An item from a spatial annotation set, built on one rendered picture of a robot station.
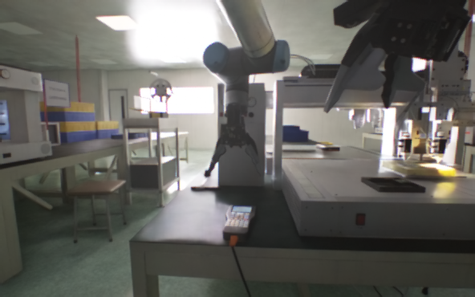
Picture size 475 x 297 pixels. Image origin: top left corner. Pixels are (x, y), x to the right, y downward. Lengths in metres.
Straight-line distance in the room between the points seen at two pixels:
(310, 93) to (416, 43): 0.71
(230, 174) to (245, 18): 0.75
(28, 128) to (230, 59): 1.91
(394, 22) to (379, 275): 0.56
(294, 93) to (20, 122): 2.00
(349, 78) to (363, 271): 0.49
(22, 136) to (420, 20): 2.34
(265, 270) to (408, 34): 0.55
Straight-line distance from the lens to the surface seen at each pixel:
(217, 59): 0.62
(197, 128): 8.25
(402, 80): 0.45
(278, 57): 0.58
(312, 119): 8.23
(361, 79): 0.35
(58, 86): 2.49
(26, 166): 2.20
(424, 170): 1.00
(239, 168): 1.08
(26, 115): 2.32
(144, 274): 0.73
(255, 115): 1.05
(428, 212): 0.76
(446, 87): 1.13
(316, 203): 0.63
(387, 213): 0.70
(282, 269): 0.65
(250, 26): 0.51
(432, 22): 0.37
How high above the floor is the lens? 1.06
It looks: 7 degrees down
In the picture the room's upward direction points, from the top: straight up
